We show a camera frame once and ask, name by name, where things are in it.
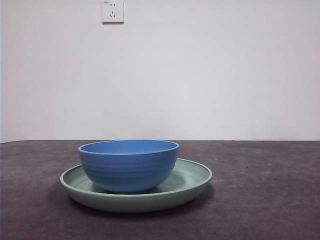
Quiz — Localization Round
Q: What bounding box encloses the blue ribbed bowl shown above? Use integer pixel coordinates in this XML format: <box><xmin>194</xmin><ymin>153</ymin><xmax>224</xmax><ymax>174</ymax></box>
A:
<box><xmin>77</xmin><ymin>139</ymin><xmax>180</xmax><ymax>194</ymax></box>

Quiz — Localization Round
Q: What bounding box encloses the green round plate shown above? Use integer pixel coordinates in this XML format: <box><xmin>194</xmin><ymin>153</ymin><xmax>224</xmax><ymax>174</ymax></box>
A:
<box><xmin>59</xmin><ymin>157</ymin><xmax>213</xmax><ymax>214</ymax></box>

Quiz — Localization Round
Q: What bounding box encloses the white wall socket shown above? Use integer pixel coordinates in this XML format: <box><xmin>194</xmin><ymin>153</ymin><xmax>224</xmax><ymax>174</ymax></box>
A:
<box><xmin>101</xmin><ymin>0</ymin><xmax>125</xmax><ymax>25</ymax></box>

